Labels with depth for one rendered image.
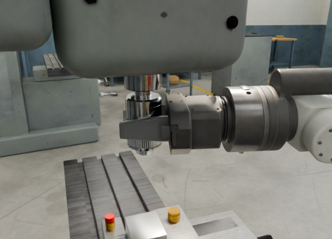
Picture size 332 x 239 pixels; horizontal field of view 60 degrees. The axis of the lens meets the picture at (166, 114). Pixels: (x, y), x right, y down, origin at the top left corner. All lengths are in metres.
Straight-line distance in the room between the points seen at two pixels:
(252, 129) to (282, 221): 1.98
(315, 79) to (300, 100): 0.03
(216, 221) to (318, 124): 0.31
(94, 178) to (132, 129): 0.55
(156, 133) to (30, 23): 0.20
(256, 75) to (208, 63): 4.88
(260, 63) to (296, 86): 4.79
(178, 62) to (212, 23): 0.05
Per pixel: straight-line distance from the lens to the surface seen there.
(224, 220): 0.61
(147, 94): 0.36
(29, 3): 0.23
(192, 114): 0.34
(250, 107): 0.36
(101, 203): 0.78
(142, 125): 0.35
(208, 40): 0.28
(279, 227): 2.27
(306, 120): 0.39
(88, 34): 0.25
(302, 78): 0.39
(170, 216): 0.52
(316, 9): 10.05
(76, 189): 0.85
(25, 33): 0.23
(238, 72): 4.90
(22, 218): 2.43
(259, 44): 5.10
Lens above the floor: 1.36
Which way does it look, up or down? 18 degrees down
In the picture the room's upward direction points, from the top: straight up
